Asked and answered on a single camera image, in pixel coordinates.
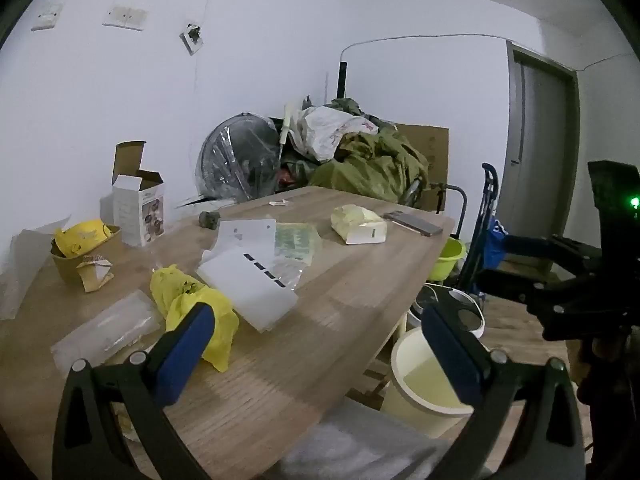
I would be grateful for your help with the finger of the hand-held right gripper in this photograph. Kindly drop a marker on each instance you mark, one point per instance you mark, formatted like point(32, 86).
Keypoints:
point(520, 287)
point(550, 249)

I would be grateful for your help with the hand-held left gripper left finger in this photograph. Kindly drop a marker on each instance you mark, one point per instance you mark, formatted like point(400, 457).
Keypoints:
point(185, 355)

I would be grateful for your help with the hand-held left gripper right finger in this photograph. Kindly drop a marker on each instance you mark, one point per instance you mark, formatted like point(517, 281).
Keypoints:
point(450, 355)

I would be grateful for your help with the cream plastic bucket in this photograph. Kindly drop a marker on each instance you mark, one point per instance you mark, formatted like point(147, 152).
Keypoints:
point(415, 355)

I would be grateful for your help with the yellow plastic bag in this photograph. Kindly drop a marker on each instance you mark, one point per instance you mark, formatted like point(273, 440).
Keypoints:
point(175, 290)

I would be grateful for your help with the clear air pillow bag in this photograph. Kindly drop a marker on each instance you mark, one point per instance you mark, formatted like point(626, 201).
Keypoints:
point(105, 330)

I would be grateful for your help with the white bubble wrap sheet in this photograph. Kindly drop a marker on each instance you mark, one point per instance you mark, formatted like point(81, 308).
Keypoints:
point(250, 290)

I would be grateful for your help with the torn brown paper piece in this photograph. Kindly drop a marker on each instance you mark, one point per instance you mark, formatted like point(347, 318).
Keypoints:
point(95, 275)

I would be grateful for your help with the white paper card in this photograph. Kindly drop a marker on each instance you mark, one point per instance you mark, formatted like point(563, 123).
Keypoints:
point(245, 232)

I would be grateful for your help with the green printed plastic bag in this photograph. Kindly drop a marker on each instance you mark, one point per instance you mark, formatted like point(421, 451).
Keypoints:
point(295, 242)

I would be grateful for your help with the white round appliance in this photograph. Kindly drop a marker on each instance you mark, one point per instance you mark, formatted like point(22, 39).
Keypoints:
point(465, 315)

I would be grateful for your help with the blue folding trolley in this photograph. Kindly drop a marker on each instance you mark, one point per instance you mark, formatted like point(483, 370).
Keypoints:
point(492, 240)

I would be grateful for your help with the lime green basin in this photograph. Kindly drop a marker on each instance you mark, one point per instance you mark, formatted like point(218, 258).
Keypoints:
point(447, 260)

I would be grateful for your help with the grey door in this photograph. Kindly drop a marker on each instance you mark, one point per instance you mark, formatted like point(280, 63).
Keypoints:
point(540, 160)

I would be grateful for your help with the grey smartphone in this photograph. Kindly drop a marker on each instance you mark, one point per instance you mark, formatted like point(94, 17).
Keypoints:
point(412, 222)

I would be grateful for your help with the small green figure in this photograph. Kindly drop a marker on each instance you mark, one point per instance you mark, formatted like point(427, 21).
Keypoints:
point(210, 220)

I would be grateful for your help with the brown paper box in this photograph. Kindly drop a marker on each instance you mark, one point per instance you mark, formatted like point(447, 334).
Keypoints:
point(65, 267)

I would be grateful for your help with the open white carton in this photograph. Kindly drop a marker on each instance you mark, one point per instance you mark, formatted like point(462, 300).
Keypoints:
point(135, 210)

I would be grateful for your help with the cardboard sheet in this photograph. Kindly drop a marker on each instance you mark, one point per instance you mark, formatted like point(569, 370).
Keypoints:
point(432, 150)

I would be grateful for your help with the white flat box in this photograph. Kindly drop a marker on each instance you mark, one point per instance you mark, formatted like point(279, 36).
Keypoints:
point(205, 202)

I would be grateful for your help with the yellow bag with print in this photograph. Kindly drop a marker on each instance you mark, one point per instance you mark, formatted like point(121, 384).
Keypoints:
point(80, 237)

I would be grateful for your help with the yellow tissue pack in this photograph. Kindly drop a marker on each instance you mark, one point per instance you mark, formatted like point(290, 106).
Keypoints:
point(357, 225)

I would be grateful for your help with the small white wrapper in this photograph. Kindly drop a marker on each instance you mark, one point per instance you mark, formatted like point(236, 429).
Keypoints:
point(277, 202)

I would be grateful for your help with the olive green cloth pile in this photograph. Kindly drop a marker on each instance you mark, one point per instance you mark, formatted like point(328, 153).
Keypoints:
point(370, 170)

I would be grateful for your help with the fan wrapped in plastic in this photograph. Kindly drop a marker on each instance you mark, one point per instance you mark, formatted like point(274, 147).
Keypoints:
point(235, 155)

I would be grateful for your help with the white plastic bag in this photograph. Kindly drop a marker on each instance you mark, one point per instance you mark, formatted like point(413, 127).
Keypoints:
point(325, 130)

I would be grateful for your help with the cream plastic stick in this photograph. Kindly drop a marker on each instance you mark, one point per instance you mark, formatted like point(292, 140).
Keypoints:
point(286, 125)

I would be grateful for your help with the black pole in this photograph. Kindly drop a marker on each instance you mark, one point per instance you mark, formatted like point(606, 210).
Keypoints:
point(341, 80)

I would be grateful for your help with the metal chair frame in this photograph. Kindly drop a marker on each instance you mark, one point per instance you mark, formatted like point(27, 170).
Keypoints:
point(452, 190)

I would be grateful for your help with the broken wall socket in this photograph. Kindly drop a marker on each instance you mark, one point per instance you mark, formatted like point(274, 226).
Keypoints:
point(192, 39)

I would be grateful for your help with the double wall switch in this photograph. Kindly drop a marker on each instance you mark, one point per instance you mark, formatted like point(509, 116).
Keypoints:
point(125, 16)

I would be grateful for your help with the single wall switch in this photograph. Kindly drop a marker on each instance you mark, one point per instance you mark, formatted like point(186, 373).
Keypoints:
point(47, 16)

